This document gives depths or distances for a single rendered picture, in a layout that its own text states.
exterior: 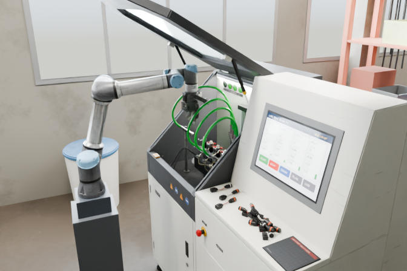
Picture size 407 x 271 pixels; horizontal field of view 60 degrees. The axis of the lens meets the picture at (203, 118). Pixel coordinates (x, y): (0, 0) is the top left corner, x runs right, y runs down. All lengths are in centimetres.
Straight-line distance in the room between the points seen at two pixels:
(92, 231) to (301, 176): 118
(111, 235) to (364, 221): 132
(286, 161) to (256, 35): 267
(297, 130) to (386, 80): 295
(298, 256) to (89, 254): 119
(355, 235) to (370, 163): 31
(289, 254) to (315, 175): 33
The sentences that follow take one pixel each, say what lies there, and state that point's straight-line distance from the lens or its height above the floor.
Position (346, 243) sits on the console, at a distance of 159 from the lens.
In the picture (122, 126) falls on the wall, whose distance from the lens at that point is 385.
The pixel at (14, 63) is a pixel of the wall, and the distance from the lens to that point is 366.
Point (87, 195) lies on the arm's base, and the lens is 207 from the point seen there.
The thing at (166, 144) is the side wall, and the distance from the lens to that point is 247.
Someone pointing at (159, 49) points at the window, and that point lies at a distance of 373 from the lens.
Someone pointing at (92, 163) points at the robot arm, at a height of 110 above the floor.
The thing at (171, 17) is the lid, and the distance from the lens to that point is 157.
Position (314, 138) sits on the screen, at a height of 138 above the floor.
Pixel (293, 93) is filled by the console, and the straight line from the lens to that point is 165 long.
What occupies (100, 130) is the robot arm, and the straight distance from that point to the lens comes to 210.
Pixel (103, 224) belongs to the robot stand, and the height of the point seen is 76.
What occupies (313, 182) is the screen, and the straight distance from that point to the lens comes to 155.
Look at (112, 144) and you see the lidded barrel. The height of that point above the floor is 62.
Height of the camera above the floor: 193
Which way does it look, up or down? 18 degrees down
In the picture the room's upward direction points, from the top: straight up
